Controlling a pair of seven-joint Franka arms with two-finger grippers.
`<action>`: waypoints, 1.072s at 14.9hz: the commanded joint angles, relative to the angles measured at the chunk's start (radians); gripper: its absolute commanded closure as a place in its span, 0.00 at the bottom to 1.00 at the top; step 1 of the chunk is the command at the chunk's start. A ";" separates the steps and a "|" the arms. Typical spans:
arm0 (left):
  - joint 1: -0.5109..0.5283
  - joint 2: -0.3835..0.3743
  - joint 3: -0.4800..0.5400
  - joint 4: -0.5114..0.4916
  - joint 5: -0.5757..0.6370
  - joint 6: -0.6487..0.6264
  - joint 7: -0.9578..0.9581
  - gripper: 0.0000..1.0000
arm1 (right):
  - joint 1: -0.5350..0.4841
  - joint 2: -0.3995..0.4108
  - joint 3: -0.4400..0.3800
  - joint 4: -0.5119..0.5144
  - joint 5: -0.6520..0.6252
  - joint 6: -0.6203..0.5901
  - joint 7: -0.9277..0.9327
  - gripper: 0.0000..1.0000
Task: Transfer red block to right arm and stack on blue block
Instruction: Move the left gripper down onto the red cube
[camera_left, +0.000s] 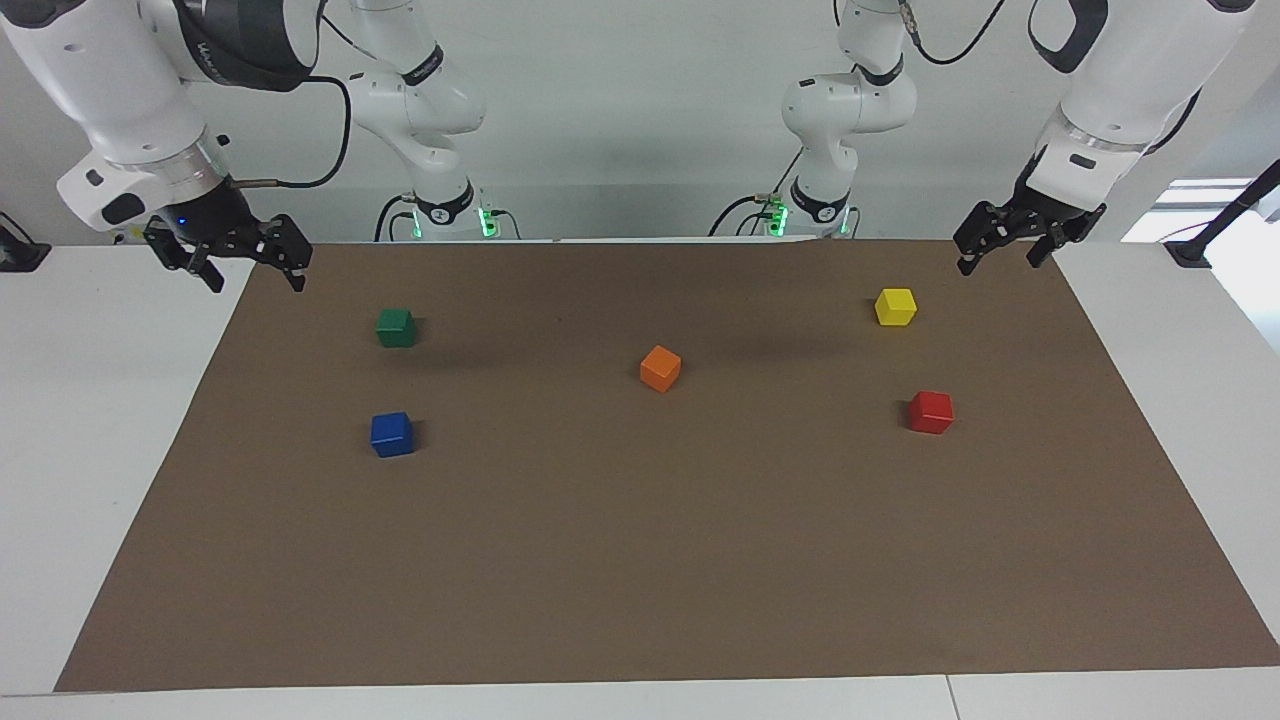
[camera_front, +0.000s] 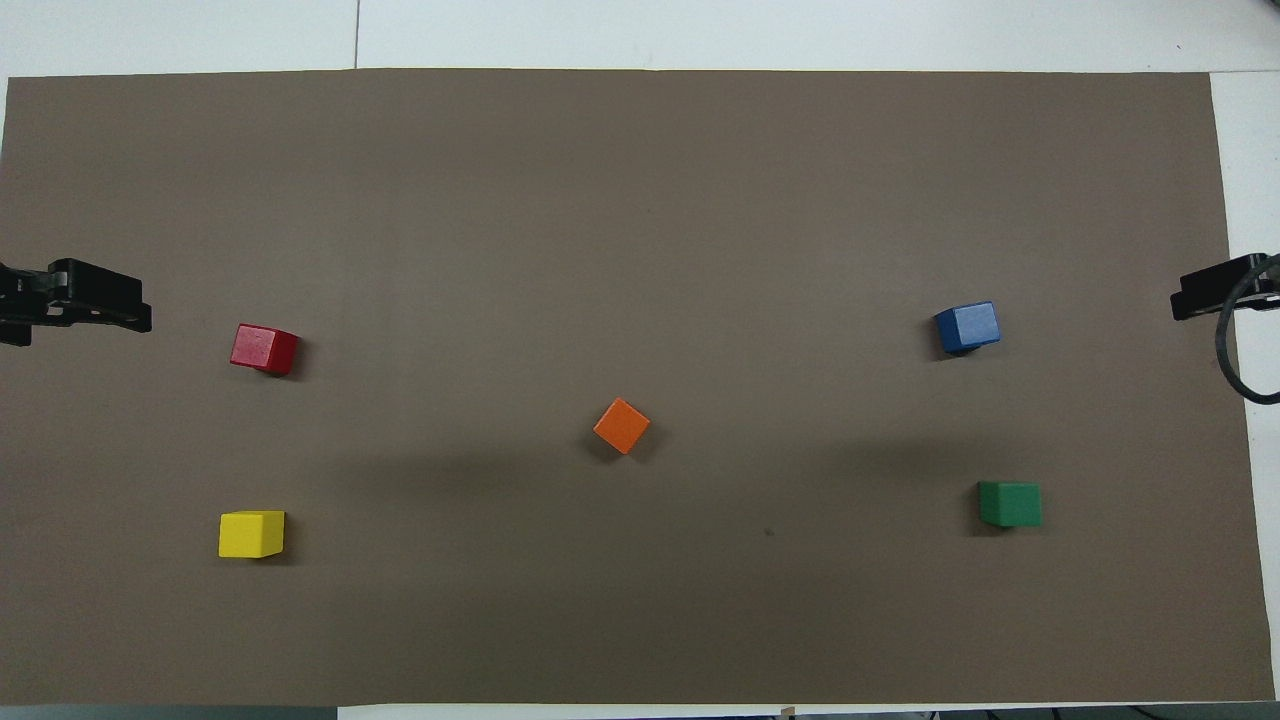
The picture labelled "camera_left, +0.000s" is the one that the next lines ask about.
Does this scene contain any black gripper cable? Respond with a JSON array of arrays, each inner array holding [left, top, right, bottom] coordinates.
[[900, 0, 1009, 67], [228, 72, 353, 191]]

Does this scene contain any brown table mat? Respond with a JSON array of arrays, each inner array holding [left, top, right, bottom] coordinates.
[[55, 238, 1280, 693]]

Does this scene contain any black left base cable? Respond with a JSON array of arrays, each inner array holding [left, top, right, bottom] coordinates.
[[708, 148, 803, 238]]

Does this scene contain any black right base cable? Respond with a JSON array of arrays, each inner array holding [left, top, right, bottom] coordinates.
[[374, 193, 417, 242]]

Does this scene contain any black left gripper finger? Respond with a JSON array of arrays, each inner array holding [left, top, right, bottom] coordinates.
[[1028, 205, 1107, 269], [953, 200, 1016, 276]]

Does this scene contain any red wooden block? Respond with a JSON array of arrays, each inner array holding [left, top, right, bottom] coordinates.
[[908, 391, 955, 435]]

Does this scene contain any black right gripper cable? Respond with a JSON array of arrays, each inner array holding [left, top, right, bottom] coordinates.
[[228, 72, 353, 191]]

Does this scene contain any black table clamp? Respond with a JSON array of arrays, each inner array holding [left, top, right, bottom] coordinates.
[[0, 212, 51, 273]]

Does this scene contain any black base cable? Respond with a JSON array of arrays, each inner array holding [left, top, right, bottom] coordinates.
[[374, 193, 417, 242], [708, 148, 803, 238]]

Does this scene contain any black clamp stand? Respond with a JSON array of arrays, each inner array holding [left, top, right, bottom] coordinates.
[[1165, 158, 1280, 269]]

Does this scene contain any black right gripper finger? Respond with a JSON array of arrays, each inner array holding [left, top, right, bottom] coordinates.
[[145, 228, 226, 294], [240, 214, 313, 293]]

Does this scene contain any blue wooden block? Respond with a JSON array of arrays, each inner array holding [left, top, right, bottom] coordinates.
[[370, 412, 414, 459]]

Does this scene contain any orange wooden block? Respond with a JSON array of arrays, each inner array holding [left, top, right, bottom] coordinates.
[[640, 345, 683, 393]]

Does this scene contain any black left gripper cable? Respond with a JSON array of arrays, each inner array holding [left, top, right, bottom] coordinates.
[[900, 0, 1009, 67]]

